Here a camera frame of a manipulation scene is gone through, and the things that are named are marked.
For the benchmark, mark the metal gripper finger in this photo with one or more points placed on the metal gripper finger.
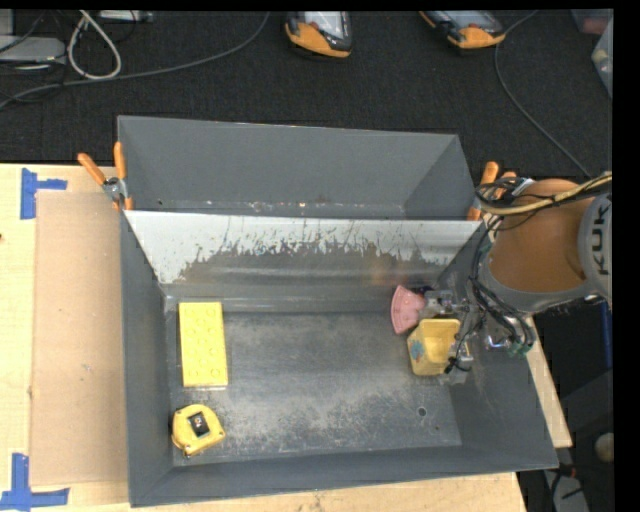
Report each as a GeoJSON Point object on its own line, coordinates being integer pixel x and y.
{"type": "Point", "coordinates": [440, 301]}
{"type": "Point", "coordinates": [461, 367]}

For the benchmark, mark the pink wedge-shaped toy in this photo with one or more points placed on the pink wedge-shaped toy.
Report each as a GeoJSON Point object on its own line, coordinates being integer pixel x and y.
{"type": "Point", "coordinates": [406, 309]}

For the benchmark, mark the yellow plastic cup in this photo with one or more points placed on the yellow plastic cup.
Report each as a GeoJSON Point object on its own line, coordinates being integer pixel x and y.
{"type": "Point", "coordinates": [432, 347]}

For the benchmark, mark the grey metal bin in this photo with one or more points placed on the grey metal bin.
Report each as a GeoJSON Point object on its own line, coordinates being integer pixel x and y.
{"type": "Point", "coordinates": [320, 360]}

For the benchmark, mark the yellow studded toy block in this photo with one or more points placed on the yellow studded toy block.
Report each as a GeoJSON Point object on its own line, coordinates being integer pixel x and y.
{"type": "Point", "coordinates": [203, 345]}

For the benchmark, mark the yellow tape measure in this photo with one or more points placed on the yellow tape measure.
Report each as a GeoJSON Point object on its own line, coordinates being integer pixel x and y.
{"type": "Point", "coordinates": [197, 429]}

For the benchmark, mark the brown cardboard board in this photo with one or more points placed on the brown cardboard board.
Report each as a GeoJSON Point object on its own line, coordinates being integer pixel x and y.
{"type": "Point", "coordinates": [75, 340]}

